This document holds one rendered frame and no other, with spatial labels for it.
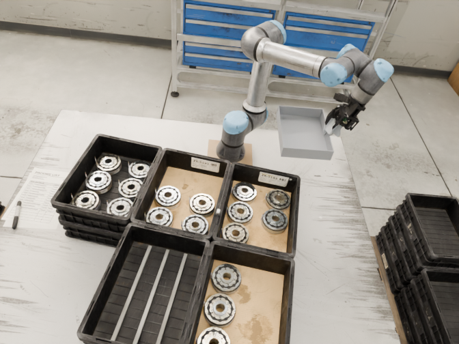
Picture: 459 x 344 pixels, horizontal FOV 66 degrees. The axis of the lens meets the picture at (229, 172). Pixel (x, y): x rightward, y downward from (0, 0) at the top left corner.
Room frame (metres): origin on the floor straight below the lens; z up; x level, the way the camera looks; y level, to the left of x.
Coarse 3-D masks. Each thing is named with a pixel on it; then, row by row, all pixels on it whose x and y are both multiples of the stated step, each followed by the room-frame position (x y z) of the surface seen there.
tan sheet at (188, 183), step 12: (168, 168) 1.05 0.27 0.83; (168, 180) 0.98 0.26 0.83; (180, 180) 0.99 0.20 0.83; (192, 180) 1.00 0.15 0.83; (204, 180) 1.02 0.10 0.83; (216, 180) 1.03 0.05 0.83; (180, 192) 0.93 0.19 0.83; (192, 192) 0.94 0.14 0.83; (204, 192) 0.95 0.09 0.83; (216, 192) 0.96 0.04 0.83; (180, 204) 0.87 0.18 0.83; (216, 204) 0.90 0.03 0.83; (180, 216) 0.81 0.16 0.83; (180, 228) 0.75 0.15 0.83
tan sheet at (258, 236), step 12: (264, 192) 1.00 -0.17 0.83; (288, 192) 1.02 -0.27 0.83; (228, 204) 0.91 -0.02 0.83; (252, 204) 0.93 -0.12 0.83; (264, 204) 0.94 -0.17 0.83; (288, 216) 0.89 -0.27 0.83; (252, 228) 0.81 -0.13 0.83; (252, 240) 0.75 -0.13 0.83; (264, 240) 0.76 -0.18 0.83; (276, 240) 0.77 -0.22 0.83
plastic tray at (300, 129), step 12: (288, 108) 1.29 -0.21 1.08; (300, 108) 1.29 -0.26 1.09; (312, 108) 1.30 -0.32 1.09; (288, 120) 1.25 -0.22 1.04; (300, 120) 1.26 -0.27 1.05; (312, 120) 1.28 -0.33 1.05; (324, 120) 1.23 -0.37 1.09; (288, 132) 1.17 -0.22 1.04; (300, 132) 1.18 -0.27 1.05; (312, 132) 1.19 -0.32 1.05; (288, 144) 1.10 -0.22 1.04; (300, 144) 1.11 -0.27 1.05; (312, 144) 1.12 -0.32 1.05; (324, 144) 1.13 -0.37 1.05; (288, 156) 1.02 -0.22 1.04; (300, 156) 1.03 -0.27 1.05; (312, 156) 1.03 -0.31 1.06; (324, 156) 1.04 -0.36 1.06
